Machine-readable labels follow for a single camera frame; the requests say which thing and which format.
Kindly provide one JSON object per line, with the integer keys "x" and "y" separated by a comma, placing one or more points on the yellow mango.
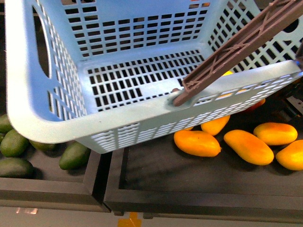
{"x": 249, "y": 147}
{"x": 275, "y": 134}
{"x": 213, "y": 127}
{"x": 291, "y": 157}
{"x": 197, "y": 143}

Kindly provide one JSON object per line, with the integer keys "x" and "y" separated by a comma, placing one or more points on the black display tray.
{"x": 155, "y": 177}

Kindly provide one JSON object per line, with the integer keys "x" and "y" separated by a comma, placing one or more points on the light blue plastic basket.
{"x": 105, "y": 73}

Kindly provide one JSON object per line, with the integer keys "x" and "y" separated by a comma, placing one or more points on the brown basket handle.
{"x": 269, "y": 22}

